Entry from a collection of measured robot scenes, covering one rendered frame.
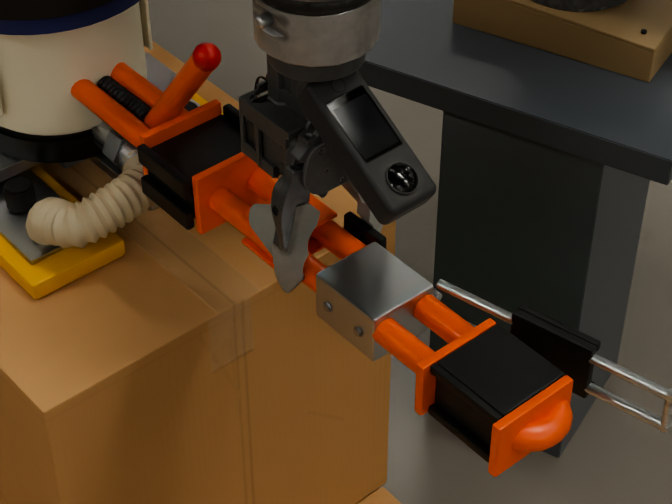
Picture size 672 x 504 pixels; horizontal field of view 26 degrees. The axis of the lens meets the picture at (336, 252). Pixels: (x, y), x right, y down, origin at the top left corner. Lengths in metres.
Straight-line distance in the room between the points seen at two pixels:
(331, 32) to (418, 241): 1.85
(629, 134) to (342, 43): 0.91
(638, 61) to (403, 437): 0.83
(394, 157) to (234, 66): 2.29
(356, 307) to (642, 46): 0.94
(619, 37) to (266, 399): 0.78
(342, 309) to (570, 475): 1.37
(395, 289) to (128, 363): 0.28
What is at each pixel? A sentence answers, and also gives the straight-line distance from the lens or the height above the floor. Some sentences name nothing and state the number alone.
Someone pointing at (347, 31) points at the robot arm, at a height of 1.30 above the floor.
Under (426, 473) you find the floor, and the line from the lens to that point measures 2.42.
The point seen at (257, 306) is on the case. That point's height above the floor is 0.93.
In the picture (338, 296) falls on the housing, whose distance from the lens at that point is 1.10.
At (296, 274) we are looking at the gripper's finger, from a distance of 1.12.
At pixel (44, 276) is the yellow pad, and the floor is 0.96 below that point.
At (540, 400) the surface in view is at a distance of 1.02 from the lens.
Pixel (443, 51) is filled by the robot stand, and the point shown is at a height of 0.75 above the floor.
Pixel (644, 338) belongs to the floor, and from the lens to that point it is 2.69.
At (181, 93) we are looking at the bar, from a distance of 1.22.
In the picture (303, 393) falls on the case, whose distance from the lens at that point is 1.46.
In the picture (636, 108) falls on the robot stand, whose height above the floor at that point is 0.75.
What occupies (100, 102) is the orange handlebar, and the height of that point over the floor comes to 1.08.
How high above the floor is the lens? 1.84
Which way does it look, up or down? 41 degrees down
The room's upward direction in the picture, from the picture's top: straight up
